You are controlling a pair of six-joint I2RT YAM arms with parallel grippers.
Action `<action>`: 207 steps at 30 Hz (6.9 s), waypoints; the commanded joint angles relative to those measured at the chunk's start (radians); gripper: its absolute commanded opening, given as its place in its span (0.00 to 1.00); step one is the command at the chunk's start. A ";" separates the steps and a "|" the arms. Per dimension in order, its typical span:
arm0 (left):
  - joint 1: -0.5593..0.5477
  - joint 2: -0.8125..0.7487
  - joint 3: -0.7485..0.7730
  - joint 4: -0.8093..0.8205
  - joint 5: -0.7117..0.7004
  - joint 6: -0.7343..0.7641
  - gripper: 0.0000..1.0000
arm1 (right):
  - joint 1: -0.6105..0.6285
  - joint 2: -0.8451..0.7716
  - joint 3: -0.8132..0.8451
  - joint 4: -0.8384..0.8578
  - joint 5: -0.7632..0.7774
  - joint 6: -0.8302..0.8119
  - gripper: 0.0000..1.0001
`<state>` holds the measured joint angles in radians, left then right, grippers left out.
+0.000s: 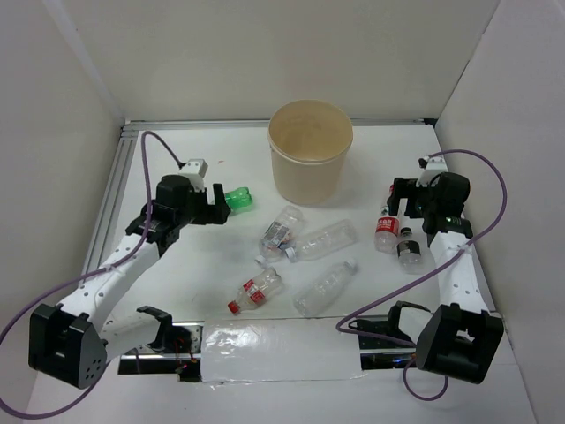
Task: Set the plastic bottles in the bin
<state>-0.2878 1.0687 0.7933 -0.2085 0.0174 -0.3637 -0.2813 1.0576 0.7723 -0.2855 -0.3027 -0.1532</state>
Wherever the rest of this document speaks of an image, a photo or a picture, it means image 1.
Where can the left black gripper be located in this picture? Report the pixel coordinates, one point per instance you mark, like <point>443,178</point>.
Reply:
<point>217,213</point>

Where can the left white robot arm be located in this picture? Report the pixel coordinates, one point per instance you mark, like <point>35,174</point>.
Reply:
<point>73,340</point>

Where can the green plastic bottle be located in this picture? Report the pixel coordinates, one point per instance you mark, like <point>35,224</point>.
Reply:
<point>239,200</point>

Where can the blue label clear bottle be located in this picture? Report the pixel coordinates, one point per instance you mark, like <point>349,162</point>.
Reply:
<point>279,235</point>

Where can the clear bottle white cap lower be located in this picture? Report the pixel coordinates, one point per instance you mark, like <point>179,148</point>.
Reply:
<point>325,289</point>

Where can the black label small bottle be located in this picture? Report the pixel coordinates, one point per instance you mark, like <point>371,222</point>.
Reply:
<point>408,251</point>

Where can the beige round plastic bin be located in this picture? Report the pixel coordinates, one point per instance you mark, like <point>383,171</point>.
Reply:
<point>308,140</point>

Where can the clear bottle white cap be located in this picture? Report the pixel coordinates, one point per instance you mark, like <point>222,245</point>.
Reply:
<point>325,289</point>
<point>318,244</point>

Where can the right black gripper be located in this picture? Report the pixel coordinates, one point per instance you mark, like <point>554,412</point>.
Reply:
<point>402,186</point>

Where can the left metal base mount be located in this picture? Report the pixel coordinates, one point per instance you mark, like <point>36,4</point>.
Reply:
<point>180,355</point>

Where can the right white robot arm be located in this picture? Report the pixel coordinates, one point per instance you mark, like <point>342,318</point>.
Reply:
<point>459,339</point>

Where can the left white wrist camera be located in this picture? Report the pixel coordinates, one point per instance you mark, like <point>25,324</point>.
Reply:
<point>195,170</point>

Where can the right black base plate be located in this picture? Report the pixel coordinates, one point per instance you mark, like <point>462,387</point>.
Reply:
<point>379,335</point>

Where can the clear bottle white cap upper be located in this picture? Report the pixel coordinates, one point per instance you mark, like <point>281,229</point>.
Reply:
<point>318,244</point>

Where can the white taped cover sheet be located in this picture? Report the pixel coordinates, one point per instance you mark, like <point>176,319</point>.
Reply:
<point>286,350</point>

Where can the red cap red label bottle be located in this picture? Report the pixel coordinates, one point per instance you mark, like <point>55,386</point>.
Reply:
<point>257,291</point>

